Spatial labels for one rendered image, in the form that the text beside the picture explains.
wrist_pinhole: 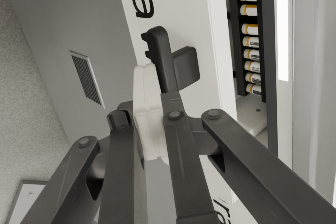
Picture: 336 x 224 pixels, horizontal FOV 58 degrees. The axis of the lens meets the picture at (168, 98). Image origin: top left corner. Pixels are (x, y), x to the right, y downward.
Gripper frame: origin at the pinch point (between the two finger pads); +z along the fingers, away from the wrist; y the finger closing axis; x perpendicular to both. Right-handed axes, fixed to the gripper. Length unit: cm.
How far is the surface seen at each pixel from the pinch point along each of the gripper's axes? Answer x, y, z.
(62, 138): -50, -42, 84
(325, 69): -2.1, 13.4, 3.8
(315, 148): -10.4, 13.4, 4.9
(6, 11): -1, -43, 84
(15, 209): -65, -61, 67
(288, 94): -5.3, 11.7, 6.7
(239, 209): -22.6, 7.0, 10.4
